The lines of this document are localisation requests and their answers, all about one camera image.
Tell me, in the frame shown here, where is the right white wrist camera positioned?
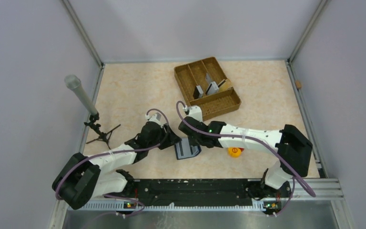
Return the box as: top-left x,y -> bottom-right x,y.
183,105 -> 203,122

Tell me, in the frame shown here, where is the small brown block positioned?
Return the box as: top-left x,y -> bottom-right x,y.
295,80 -> 302,90

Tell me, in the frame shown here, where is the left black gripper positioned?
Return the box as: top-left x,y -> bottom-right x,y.
148,123 -> 182,150

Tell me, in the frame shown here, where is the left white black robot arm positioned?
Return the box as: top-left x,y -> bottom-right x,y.
51,121 -> 181,209

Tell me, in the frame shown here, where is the woven brown divided tray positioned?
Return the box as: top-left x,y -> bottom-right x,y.
174,57 -> 241,120

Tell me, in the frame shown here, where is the yellow round toy block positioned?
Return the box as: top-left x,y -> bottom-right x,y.
228,147 -> 242,158

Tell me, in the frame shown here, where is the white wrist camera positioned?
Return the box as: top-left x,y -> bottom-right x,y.
145,112 -> 162,126
183,105 -> 203,122

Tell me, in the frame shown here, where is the grey microphone on tripod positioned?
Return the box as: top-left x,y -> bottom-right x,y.
64,74 -> 121,149

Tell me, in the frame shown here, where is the gold card in tray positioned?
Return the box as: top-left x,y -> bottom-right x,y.
218,79 -> 233,92

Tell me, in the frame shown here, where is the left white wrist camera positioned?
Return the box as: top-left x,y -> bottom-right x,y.
145,112 -> 162,126

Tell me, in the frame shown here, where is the navy blue card holder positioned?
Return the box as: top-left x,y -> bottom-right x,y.
174,138 -> 202,160

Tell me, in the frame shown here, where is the silver card in tray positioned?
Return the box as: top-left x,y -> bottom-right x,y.
205,81 -> 219,96

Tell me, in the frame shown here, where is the dark grey credit card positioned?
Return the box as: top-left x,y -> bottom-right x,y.
193,85 -> 203,99

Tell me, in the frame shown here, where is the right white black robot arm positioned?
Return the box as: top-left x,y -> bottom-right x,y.
178,116 -> 316,197

